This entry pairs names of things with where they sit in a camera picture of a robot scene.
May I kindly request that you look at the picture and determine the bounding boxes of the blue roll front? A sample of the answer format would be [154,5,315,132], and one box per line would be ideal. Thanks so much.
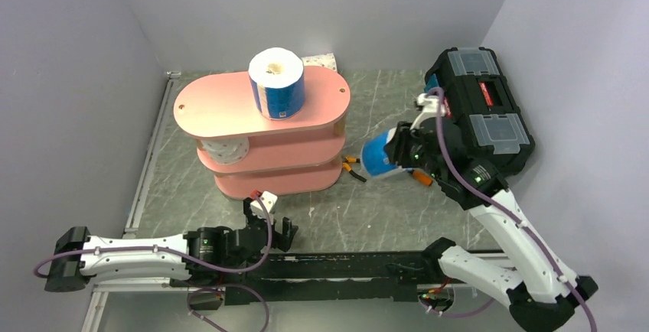
[360,128,413,179]

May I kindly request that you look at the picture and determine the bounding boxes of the blue roll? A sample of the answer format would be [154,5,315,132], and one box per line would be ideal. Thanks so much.
[360,128,413,179]
[247,47,305,120]

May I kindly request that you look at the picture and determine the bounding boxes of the pink three-tier shelf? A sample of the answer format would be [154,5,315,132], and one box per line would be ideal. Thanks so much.
[173,66,351,199]

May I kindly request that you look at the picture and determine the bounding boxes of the floral paper roll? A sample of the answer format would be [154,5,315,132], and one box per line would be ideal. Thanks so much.
[201,137,249,165]
[302,53,338,72]

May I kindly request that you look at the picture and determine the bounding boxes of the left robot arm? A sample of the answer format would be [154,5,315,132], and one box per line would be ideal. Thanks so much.
[34,194,298,292]

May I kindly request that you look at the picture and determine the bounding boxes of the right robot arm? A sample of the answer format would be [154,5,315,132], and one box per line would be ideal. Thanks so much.
[378,118,598,331]

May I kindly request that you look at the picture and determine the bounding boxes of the black plastic toolbox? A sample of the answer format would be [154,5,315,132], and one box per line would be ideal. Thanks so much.
[424,47,536,177]

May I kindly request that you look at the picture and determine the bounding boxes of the orange handled screwdriver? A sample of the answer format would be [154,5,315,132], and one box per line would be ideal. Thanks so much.
[406,168,433,187]

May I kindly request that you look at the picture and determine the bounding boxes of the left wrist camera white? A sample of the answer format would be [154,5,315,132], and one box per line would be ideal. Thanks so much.
[250,191,278,218]

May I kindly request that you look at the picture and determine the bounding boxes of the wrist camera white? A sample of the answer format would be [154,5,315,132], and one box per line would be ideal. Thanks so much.
[409,93,450,130]
[250,191,278,218]

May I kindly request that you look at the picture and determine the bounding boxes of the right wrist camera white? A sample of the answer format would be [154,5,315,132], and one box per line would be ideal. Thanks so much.
[409,93,450,130]

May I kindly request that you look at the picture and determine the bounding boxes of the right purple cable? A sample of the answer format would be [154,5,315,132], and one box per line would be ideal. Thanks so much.
[420,86,599,332]

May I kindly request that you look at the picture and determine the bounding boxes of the purple cable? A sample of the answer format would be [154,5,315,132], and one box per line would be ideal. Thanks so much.
[420,86,599,332]
[33,195,275,332]

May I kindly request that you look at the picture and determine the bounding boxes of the orange handled pliers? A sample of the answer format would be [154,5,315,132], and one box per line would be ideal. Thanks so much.
[342,155,367,183]

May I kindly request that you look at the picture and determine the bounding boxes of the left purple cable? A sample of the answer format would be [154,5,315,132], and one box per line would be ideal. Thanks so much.
[33,195,275,332]

